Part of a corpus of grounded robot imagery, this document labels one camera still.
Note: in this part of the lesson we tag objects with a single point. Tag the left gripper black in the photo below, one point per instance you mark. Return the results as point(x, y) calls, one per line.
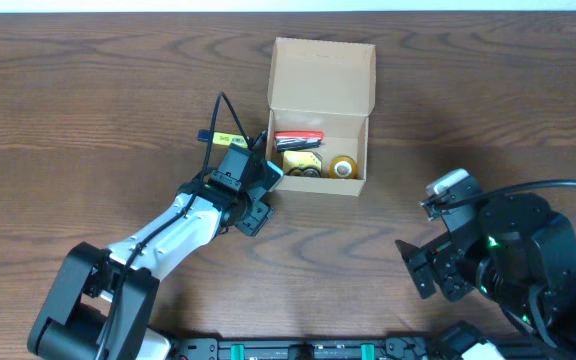
point(261, 182)

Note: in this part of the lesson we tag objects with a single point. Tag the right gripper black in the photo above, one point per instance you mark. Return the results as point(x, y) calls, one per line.
point(431, 268)

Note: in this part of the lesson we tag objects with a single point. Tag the cream sticky note pad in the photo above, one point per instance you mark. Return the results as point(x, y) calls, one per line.
point(292, 159)

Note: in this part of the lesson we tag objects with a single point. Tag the correction tape dispenser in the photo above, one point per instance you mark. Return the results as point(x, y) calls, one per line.
point(305, 172)

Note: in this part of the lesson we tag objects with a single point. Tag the red black stapler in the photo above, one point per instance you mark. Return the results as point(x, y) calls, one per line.
point(297, 140)

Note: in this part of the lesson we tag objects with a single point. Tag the yellow adhesive tape roll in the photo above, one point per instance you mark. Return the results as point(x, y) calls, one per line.
point(343, 167)

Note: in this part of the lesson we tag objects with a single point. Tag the cardboard box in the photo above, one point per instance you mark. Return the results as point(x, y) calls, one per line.
point(327, 87)

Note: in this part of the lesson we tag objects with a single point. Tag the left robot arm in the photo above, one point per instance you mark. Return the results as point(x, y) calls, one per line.
point(101, 300)

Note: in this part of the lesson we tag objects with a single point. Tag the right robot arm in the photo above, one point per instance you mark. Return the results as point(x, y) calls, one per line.
point(509, 245)

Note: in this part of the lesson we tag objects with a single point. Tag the yellow highlighter marker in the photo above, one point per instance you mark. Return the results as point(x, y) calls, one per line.
point(222, 139)

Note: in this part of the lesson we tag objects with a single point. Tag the green clamp right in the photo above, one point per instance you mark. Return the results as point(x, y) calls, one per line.
point(367, 352)

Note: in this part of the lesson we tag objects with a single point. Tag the green clamp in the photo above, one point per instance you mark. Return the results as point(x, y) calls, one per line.
point(367, 352)
point(237, 352)

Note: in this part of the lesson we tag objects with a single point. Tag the green clamp left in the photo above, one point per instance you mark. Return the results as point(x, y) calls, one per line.
point(237, 352)

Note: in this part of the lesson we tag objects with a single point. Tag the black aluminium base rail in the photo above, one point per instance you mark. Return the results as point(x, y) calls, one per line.
point(396, 348)

